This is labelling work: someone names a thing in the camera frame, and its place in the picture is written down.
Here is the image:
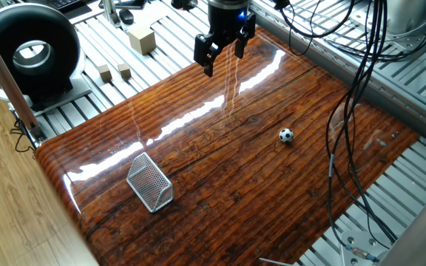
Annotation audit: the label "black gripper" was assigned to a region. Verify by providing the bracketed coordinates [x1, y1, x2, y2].
[193, 0, 257, 78]

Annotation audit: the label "small black white soccer ball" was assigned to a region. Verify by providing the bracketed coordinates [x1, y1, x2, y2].
[278, 127, 295, 144]

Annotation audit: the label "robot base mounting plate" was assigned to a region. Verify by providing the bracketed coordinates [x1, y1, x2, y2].
[340, 231, 390, 266]

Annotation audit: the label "small black device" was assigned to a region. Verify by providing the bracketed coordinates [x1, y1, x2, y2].
[170, 0, 199, 11]

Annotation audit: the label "large wooden cube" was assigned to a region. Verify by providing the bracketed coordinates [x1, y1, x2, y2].
[127, 24, 158, 56]

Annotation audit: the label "black computer mouse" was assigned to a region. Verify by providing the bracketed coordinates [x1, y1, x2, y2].
[118, 8, 135, 26]

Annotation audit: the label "small wooden cube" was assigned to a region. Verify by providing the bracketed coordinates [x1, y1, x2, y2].
[117, 62, 132, 81]
[97, 64, 113, 83]

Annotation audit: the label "black flat device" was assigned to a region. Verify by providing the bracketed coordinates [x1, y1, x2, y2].
[98, 0, 147, 10]

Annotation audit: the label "grey aluminium beam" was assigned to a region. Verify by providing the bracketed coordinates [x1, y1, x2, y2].
[248, 0, 426, 141]

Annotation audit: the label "glossy brown wooden board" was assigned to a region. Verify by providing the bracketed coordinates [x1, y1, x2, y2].
[34, 25, 420, 266]

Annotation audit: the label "black keyboard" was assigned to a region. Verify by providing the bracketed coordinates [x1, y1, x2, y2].
[44, 0, 82, 10]

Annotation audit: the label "short aluminium post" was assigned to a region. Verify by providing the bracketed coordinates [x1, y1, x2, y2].
[101, 0, 122, 29]

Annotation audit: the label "black cable bundle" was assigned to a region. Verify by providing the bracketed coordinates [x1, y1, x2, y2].
[323, 0, 401, 252]

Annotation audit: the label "black cables behind beam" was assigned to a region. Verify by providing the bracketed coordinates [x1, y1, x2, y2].
[271, 0, 426, 63]

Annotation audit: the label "black cable with grey sleeve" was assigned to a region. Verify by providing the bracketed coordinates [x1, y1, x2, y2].
[325, 0, 388, 248]

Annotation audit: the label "white wire mesh goal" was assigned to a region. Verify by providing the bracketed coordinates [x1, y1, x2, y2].
[126, 151, 175, 214]

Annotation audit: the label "black ring-shaped device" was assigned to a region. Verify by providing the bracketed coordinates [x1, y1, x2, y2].
[0, 2, 92, 112]

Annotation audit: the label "silver cylinder pedestal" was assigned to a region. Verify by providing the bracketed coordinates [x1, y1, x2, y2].
[382, 0, 426, 36]

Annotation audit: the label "brown frame post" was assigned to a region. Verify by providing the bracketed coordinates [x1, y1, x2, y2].
[0, 14, 47, 143]

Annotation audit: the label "white cable tie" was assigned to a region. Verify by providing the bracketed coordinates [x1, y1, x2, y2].
[259, 257, 295, 266]

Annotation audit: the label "thin black wires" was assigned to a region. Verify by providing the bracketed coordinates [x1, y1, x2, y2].
[9, 117, 36, 154]

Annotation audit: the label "cable with silver blue connector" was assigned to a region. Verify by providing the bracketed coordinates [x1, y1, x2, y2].
[345, 243, 380, 263]

